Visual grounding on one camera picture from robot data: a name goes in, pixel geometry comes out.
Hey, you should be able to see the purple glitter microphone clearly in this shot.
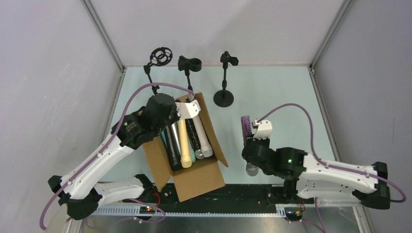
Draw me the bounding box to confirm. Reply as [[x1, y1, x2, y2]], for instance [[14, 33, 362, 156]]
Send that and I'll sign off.
[[240, 116, 259, 177]]

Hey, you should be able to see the gold microphone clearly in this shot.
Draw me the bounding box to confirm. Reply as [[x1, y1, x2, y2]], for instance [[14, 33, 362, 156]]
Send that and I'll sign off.
[[178, 119, 192, 168]]

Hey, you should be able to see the brown cardboard box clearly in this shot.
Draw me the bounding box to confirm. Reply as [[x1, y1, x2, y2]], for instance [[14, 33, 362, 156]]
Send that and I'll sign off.
[[142, 92, 228, 202]]

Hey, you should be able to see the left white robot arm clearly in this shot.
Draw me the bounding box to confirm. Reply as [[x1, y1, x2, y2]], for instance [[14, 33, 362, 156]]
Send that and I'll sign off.
[[48, 93, 178, 220]]

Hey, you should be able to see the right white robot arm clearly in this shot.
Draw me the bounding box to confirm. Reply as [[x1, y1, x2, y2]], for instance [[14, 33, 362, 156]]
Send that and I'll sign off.
[[241, 138, 391, 210]]

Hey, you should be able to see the middle round base mic stand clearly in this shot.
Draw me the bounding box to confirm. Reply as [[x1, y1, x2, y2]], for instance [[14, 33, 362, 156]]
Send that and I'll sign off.
[[177, 55, 202, 91]]

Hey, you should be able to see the round base mic stand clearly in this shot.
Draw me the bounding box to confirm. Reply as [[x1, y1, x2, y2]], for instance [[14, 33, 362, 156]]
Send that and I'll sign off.
[[213, 51, 239, 107], [177, 55, 202, 91]]

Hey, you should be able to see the right round base mic stand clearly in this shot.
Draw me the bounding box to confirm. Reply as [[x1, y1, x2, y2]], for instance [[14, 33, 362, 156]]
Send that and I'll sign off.
[[213, 51, 239, 107]]

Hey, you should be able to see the silver microphone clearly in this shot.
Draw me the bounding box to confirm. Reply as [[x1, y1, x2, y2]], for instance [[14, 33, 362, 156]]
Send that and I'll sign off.
[[172, 123, 181, 155]]

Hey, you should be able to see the blue microphone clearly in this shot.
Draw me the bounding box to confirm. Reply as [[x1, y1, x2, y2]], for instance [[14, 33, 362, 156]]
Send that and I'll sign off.
[[161, 130, 168, 148]]

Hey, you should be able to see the white microphone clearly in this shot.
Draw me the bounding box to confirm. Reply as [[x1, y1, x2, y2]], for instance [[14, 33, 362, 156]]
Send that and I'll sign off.
[[192, 116, 213, 158]]

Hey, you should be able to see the mint green microphone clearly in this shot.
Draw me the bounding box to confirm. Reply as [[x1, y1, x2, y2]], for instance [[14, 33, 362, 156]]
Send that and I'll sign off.
[[189, 149, 196, 163]]

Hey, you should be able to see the right controller board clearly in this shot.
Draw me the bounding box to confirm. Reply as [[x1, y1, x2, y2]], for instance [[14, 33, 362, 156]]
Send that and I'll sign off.
[[285, 210, 305, 222]]

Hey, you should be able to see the controller board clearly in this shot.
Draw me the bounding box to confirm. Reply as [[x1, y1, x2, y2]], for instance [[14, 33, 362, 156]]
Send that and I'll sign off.
[[135, 205, 157, 215], [285, 210, 305, 222]]

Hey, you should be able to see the left controller board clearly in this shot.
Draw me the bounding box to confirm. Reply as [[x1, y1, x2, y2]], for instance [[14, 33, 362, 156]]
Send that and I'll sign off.
[[135, 205, 157, 215]]

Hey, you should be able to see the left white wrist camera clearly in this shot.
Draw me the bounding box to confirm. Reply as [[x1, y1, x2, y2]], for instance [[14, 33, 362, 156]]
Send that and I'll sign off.
[[175, 100, 201, 119]]

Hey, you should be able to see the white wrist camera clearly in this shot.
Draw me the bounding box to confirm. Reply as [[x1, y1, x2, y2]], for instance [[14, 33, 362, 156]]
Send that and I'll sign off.
[[175, 100, 201, 119], [252, 119, 273, 140]]

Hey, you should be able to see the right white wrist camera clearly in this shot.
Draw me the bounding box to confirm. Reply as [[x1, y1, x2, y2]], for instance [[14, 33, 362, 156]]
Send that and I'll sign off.
[[252, 119, 273, 140]]

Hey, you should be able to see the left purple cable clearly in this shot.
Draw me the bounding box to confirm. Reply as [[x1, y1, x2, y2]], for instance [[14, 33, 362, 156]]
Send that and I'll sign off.
[[39, 82, 195, 232]]

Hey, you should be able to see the purple cable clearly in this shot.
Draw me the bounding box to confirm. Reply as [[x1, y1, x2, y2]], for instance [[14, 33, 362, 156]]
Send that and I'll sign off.
[[256, 102, 407, 203], [39, 82, 195, 232]]

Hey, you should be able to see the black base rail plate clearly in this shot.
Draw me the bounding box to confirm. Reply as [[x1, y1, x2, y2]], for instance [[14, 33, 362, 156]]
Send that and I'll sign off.
[[137, 183, 314, 215]]

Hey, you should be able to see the tripod shock mount stand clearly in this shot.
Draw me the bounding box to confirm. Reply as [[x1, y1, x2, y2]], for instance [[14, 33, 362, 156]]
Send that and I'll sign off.
[[143, 47, 173, 83]]

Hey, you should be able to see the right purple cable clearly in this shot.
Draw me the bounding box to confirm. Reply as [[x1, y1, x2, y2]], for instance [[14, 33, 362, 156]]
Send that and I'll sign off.
[[256, 102, 407, 203]]

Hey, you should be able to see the aluminium frame post left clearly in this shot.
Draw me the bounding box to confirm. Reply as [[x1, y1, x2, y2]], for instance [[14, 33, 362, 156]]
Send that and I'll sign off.
[[80, 0, 125, 72]]

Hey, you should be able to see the aluminium frame post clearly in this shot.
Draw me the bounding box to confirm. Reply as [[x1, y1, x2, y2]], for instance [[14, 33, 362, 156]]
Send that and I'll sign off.
[[309, 0, 355, 71], [80, 0, 125, 72]]

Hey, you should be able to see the aluminium frame post right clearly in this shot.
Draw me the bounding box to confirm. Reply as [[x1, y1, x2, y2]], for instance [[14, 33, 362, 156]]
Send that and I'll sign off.
[[309, 0, 355, 71]]

